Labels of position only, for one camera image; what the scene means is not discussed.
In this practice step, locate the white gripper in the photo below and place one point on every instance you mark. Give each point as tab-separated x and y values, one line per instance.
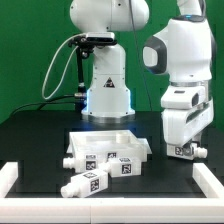
188	110

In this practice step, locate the white square tabletop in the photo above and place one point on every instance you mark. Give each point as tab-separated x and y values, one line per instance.
102	145

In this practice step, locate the black camera on stand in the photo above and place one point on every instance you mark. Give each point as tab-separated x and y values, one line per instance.
85	44

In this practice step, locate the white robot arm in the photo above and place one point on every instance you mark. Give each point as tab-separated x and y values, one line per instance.
183	50

